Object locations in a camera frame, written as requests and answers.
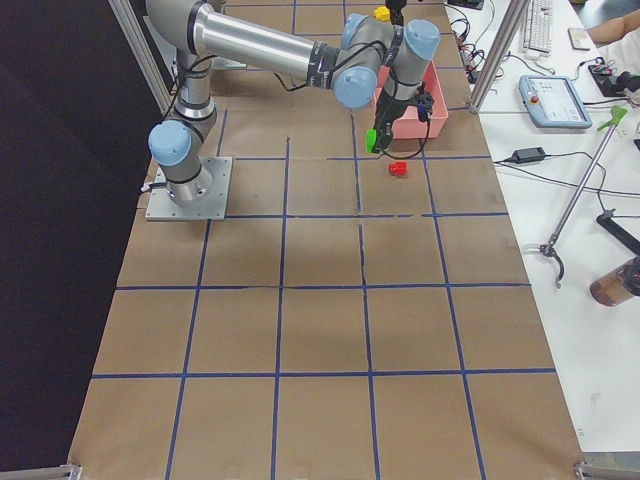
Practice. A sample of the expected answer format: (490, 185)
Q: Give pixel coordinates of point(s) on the yellow two-stud block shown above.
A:
(382, 13)

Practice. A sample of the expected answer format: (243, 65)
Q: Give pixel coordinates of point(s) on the black power adapter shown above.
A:
(528, 155)

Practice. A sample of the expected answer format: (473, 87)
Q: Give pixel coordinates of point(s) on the aluminium frame post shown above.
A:
(508, 27)

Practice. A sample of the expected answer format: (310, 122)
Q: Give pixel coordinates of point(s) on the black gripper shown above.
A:
(387, 111)

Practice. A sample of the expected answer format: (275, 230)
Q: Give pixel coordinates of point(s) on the brown glass bottle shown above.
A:
(617, 286)

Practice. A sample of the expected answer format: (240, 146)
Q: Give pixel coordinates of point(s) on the smartphone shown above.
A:
(579, 39)

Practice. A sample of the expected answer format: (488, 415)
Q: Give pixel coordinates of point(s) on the red single-stud block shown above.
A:
(398, 169)

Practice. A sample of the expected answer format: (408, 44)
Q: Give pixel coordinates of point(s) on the white keyboard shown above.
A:
(536, 28)

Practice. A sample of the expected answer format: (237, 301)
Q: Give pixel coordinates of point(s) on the teach pendant tablet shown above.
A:
(553, 102)

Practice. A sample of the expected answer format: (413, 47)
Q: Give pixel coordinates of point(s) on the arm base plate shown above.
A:
(204, 198)

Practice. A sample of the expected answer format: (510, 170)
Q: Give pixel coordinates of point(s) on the green two-stud block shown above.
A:
(371, 141)

